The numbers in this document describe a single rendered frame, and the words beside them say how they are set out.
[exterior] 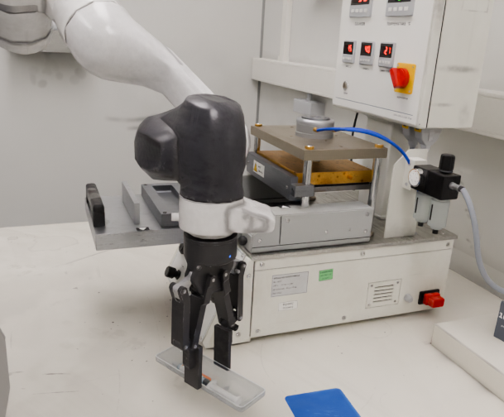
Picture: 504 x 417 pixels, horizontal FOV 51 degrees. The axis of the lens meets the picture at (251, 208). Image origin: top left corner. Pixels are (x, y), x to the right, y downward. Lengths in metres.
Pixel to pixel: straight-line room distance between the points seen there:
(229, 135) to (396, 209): 0.50
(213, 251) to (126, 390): 0.31
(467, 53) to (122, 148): 1.73
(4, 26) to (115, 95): 1.49
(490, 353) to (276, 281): 0.39
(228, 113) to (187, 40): 1.83
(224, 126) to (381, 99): 0.54
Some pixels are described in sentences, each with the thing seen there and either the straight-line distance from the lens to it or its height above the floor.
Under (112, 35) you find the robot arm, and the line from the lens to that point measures 0.87.
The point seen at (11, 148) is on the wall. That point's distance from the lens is 2.46.
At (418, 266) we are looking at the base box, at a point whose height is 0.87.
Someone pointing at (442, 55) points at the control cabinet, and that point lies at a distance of 1.06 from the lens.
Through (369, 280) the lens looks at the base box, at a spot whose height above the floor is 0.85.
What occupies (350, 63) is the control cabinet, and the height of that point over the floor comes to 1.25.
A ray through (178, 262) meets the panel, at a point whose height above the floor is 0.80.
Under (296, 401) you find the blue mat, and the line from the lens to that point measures 0.90.
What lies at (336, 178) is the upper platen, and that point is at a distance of 1.05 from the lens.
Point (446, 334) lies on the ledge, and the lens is 1.08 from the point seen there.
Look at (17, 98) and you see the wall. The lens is 2.43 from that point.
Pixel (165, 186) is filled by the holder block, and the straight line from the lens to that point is 1.12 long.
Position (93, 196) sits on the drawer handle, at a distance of 1.00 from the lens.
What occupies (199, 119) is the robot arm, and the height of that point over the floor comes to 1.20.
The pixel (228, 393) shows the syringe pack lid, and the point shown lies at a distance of 0.80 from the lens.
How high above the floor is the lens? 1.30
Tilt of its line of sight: 18 degrees down
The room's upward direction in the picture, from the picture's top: 3 degrees clockwise
